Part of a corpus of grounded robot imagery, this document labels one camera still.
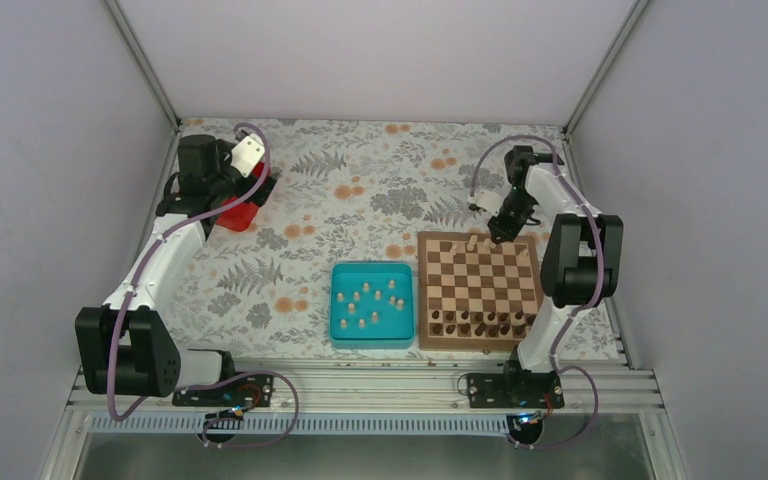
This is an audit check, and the floral table mat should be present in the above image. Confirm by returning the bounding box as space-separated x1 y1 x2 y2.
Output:
155 117 624 362

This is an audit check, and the dark chess pieces row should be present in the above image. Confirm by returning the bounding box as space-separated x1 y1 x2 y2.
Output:
426 310 536 340

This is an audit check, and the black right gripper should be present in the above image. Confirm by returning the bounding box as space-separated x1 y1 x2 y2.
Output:
488 188 537 243

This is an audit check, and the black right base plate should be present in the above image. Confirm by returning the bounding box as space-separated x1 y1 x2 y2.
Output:
464 371 565 409

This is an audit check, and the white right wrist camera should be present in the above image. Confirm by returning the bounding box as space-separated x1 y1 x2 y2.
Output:
469 190 504 216

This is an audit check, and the aluminium corner post left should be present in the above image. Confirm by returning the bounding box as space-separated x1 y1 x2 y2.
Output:
101 0 181 130

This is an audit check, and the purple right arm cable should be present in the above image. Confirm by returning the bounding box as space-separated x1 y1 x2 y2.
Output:
468 135 607 452

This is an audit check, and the aluminium corner post right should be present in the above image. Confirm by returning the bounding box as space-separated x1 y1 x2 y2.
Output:
562 0 652 137

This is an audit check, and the teal plastic tray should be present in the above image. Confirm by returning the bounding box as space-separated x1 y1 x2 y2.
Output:
328 261 416 350

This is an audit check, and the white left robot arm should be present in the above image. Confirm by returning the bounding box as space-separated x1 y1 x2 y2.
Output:
75 130 276 405

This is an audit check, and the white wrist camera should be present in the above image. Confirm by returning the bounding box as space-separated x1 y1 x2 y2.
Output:
469 190 504 216
231 134 265 178

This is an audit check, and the red plastic tray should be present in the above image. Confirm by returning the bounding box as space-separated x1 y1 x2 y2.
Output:
217 162 276 232

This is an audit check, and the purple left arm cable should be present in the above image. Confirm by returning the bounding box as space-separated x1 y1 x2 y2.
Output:
105 123 300 453

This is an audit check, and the aluminium corner post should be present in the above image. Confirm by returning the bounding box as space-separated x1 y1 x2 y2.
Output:
101 0 181 130
562 0 652 137

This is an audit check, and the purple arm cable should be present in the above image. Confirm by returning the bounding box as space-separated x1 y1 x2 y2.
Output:
468 135 607 452
105 123 300 453

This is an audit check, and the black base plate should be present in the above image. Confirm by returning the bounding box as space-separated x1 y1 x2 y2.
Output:
464 371 565 409
172 374 274 409

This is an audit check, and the wooden chess board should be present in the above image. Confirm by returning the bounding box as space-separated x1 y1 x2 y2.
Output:
417 232 544 352

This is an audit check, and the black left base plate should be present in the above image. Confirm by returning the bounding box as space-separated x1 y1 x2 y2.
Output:
172 374 274 409

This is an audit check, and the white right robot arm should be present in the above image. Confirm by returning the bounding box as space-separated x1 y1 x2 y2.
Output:
488 146 624 407

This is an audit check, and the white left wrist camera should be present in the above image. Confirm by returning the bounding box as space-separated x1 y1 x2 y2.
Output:
231 134 265 178

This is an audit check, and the aluminium front rail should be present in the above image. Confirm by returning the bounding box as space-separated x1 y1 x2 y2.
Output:
66 366 665 414

